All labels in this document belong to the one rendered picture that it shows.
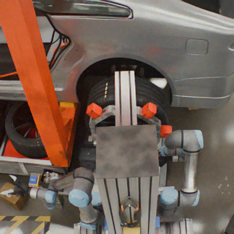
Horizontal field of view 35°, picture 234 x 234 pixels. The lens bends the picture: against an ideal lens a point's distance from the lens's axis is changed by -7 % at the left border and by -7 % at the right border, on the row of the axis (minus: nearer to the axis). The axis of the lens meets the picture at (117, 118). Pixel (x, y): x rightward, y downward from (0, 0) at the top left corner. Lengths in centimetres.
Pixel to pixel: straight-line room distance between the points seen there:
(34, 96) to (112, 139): 109
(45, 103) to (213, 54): 127
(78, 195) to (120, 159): 63
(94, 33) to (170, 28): 54
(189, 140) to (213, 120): 185
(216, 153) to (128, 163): 253
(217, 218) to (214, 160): 64
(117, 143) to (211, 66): 154
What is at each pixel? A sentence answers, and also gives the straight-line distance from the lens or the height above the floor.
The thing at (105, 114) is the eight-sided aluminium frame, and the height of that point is 109.
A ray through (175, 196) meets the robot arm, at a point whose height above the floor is 105.
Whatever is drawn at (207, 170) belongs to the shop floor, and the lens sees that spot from 389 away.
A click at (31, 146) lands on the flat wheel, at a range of 354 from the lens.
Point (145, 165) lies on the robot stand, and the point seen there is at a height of 203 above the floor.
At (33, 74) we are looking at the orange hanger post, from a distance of 243.
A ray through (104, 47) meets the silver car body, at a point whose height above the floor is 142.
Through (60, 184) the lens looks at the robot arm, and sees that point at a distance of 244.
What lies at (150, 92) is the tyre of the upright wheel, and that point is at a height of 113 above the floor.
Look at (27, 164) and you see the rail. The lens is 363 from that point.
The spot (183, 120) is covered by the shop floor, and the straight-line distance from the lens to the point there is 419.
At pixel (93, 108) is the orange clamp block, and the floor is 112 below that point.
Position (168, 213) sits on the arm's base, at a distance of 271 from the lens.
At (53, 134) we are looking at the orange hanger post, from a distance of 292.
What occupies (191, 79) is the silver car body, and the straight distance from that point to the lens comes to 307.
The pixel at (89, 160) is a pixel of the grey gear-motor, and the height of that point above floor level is 39.
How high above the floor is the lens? 336
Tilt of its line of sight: 53 degrees down
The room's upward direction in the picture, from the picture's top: 6 degrees counter-clockwise
